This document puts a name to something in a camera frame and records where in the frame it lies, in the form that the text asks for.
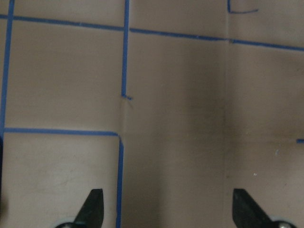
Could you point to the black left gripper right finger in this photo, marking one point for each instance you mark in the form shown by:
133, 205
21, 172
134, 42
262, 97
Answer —
246, 213

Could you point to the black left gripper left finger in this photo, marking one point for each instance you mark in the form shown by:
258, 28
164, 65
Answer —
91, 214

